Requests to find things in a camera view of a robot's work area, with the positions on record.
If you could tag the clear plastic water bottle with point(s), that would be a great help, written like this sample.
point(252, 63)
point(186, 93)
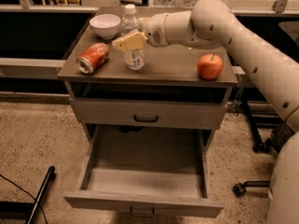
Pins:
point(134, 59)

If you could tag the red apple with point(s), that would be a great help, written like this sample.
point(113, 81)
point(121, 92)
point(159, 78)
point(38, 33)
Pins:
point(209, 66)

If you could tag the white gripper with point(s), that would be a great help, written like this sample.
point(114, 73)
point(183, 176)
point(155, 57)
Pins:
point(154, 30)

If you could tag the open grey middle drawer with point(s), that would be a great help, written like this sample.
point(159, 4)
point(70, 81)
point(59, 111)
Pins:
point(153, 171)

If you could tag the grey drawer cabinet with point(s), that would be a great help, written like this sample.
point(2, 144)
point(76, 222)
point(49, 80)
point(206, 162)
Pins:
point(169, 75)

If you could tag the closed grey top drawer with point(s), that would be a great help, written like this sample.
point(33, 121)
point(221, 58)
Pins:
point(148, 113)

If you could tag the white ceramic bowl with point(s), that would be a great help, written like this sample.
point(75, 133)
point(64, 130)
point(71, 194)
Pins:
point(106, 26)

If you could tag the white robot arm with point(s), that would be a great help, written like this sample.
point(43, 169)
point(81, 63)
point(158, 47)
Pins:
point(275, 74)

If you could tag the red soda can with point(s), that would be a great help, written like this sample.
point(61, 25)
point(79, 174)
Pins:
point(92, 58)

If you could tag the black floor stand leg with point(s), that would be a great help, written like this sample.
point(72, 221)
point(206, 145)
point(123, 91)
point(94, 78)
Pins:
point(28, 211)

